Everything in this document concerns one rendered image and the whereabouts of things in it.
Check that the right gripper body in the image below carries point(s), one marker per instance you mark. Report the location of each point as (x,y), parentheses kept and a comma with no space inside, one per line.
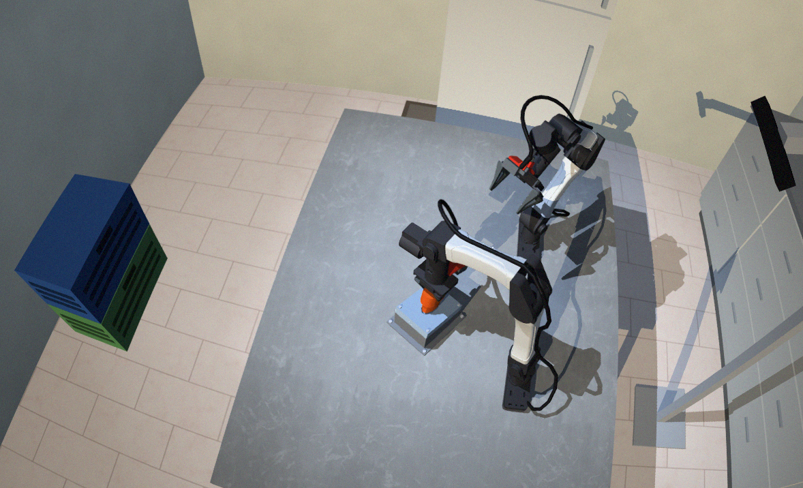
(536,169)

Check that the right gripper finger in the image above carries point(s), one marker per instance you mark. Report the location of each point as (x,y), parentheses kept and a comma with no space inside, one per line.
(499,177)
(532,199)

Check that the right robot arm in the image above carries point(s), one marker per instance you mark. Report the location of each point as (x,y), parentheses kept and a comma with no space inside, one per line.
(572,137)

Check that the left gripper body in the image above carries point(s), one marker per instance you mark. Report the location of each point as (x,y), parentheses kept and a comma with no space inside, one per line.
(438,283)

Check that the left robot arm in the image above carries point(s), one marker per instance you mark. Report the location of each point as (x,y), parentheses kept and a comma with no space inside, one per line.
(525,303)

